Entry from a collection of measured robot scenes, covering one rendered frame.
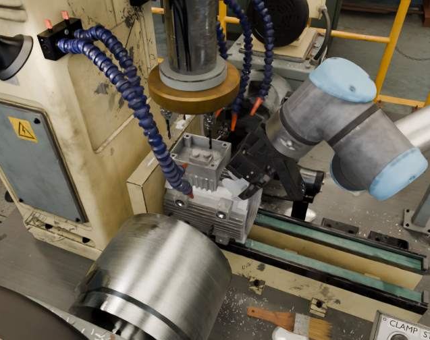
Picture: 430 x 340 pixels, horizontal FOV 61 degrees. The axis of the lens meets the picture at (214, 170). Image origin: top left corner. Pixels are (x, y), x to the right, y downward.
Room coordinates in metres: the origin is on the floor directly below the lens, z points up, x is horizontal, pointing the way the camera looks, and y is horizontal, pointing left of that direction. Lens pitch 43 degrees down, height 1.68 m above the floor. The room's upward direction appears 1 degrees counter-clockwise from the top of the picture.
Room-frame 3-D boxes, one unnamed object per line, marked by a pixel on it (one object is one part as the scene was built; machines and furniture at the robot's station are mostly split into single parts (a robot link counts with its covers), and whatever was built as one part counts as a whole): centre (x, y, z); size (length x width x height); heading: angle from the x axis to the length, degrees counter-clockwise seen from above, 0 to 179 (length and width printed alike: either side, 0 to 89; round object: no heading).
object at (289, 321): (0.40, -0.17, 0.80); 0.21 x 0.05 x 0.01; 73
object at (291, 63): (1.18, -0.23, 0.99); 0.35 x 0.31 x 0.37; 157
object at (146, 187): (0.69, 0.14, 0.97); 0.30 x 0.11 x 0.34; 157
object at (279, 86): (0.94, -0.13, 1.04); 0.41 x 0.25 x 0.25; 157
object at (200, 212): (0.63, 0.00, 1.02); 0.20 x 0.19 x 0.19; 68
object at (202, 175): (0.65, 0.03, 1.11); 0.12 x 0.11 x 0.07; 68
